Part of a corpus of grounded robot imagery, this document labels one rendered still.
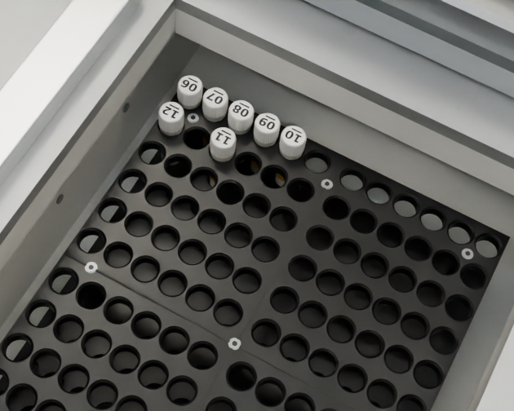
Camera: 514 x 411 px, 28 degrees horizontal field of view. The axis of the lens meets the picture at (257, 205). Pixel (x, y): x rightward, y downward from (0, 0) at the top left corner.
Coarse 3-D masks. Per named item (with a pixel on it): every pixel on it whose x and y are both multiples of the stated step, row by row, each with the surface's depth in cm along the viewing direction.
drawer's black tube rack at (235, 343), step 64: (192, 128) 50; (128, 192) 48; (192, 192) 48; (256, 192) 48; (320, 192) 49; (64, 256) 46; (128, 256) 50; (192, 256) 50; (256, 256) 50; (320, 256) 47; (384, 256) 47; (448, 256) 48; (64, 320) 45; (128, 320) 45; (192, 320) 45; (256, 320) 45; (320, 320) 49; (384, 320) 49; (448, 320) 46; (0, 384) 46; (64, 384) 47; (128, 384) 44; (192, 384) 44; (256, 384) 44; (320, 384) 44; (384, 384) 45
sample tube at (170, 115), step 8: (168, 104) 49; (176, 104) 49; (160, 112) 49; (168, 112) 49; (176, 112) 49; (160, 120) 49; (168, 120) 48; (176, 120) 49; (160, 128) 50; (168, 128) 49; (176, 128) 49
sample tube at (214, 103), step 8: (216, 88) 50; (208, 96) 49; (216, 96) 49; (224, 96) 49; (208, 104) 49; (216, 104) 49; (224, 104) 49; (208, 112) 50; (216, 112) 49; (224, 112) 50; (208, 120) 50; (216, 120) 50
